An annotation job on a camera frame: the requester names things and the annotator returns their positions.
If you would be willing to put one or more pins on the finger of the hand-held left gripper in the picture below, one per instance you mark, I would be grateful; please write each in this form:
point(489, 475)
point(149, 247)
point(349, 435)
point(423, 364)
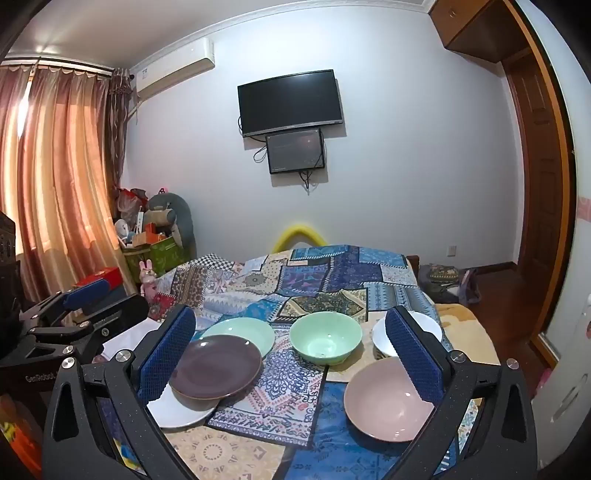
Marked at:
point(87, 293)
point(124, 310)

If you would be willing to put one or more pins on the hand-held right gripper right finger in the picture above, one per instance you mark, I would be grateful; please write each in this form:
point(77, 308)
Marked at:
point(411, 355)

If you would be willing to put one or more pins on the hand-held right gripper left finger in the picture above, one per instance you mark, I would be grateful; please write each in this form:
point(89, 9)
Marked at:
point(166, 355)

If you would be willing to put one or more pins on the white bowl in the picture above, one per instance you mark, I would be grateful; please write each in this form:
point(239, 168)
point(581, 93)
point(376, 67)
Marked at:
point(427, 325)

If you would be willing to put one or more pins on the purple plate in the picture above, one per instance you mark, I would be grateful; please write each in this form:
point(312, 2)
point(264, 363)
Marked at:
point(217, 364)

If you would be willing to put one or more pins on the pink bowl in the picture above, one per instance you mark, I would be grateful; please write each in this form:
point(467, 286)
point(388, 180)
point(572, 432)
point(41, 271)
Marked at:
point(383, 401)

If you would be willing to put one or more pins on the green plate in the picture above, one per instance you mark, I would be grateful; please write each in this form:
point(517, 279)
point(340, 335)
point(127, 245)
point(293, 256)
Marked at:
point(244, 330)

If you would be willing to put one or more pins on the green bowl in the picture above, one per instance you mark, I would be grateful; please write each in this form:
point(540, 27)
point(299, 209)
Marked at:
point(325, 339)

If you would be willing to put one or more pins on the red box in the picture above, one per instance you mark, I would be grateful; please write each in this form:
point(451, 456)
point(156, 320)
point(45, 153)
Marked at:
point(111, 274)

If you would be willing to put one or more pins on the pink bunny toy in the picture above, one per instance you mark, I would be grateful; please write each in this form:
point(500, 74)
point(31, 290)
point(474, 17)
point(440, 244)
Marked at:
point(148, 279)

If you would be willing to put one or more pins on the white cloth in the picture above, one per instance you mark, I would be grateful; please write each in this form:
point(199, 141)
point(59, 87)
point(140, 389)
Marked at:
point(108, 352)

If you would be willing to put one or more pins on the white plate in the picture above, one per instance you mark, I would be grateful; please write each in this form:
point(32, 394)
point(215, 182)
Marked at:
point(180, 414)

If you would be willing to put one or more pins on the beige bed sheet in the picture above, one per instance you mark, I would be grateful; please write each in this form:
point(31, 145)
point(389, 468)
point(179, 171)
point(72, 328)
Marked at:
point(466, 323)

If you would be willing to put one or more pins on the green box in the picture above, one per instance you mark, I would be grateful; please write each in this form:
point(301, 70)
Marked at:
point(166, 256)

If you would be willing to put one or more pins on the orange cloth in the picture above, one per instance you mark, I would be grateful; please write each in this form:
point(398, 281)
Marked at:
point(18, 443)

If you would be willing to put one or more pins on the orange cardboard box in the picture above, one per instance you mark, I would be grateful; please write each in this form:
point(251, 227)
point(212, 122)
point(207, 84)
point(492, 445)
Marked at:
point(152, 235)

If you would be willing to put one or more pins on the patterned backpack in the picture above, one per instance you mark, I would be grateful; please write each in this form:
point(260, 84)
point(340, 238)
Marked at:
point(438, 279)

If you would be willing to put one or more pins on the purple bag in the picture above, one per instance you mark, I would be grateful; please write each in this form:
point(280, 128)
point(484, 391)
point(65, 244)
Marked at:
point(471, 286)

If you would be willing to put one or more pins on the black perforated panel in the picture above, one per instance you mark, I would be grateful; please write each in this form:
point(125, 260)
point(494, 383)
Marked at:
point(7, 240)

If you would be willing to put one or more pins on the red plastic bag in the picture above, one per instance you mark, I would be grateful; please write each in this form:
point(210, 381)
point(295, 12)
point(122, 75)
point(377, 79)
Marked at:
point(127, 198)

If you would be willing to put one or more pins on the orange sheer curtain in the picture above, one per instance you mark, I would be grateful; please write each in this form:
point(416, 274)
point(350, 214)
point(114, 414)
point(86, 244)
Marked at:
point(55, 184)

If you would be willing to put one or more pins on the patchwork blanket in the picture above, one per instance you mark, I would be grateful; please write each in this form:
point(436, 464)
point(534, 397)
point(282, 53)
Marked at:
point(323, 277)

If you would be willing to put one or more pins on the yellow foam arch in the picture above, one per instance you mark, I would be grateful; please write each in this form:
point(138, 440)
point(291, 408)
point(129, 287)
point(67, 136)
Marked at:
point(295, 229)

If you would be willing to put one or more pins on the brown patterned curtain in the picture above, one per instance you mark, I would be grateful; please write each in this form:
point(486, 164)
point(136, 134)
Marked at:
point(119, 120)

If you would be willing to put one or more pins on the wooden door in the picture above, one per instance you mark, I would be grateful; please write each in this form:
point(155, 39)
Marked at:
point(531, 161)

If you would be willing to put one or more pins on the small black monitor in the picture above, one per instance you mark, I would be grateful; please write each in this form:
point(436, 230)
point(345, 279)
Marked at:
point(295, 150)

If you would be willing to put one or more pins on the white air conditioner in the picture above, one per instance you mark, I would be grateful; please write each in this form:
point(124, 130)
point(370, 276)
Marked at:
point(175, 69)

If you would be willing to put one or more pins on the wooden overhead cabinet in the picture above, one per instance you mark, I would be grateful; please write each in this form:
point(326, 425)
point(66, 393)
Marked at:
point(466, 27)

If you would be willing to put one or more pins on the wall socket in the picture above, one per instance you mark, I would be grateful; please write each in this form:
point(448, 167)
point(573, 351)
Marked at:
point(451, 251)

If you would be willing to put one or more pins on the black wall television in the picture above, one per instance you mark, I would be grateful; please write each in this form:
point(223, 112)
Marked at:
point(291, 101)

